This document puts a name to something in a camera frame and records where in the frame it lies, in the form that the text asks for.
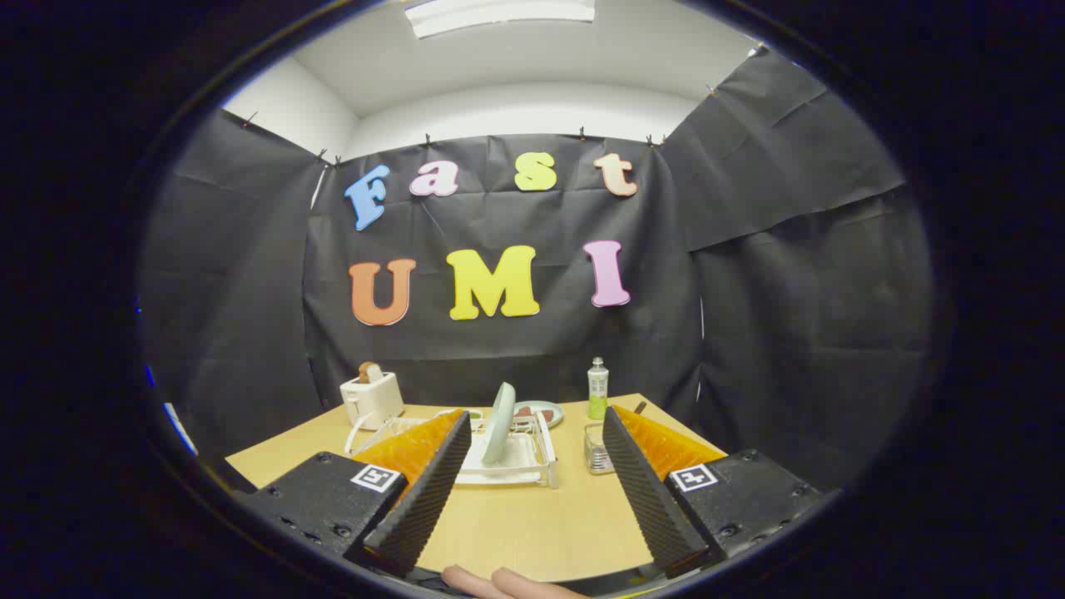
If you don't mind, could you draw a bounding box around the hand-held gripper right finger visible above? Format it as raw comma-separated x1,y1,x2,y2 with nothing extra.
601,405,826,581

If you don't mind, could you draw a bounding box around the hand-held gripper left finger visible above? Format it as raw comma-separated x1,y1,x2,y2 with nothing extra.
241,408,473,579

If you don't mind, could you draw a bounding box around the metal wire basket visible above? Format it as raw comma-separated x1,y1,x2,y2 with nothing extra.
584,422,617,475

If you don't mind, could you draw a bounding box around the white wire dish rack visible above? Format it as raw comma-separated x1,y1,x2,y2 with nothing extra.
345,406,560,489

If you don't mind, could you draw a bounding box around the pale green plate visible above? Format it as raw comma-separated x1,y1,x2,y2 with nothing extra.
481,382,518,466

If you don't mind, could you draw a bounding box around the small plate with meat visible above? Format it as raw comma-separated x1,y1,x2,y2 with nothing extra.
512,400,565,429

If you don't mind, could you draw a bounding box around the white toaster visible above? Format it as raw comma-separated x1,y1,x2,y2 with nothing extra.
339,370,406,431

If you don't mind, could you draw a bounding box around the green label bottle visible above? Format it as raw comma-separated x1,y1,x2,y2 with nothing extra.
587,357,610,421

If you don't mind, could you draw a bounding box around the black backdrop cloth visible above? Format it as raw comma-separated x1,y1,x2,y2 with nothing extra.
137,50,937,500

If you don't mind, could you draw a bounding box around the ceiling light panel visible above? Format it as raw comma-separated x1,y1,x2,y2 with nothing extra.
404,0,597,39

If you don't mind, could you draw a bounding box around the white toaster cable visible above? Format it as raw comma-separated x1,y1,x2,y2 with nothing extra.
344,412,377,455

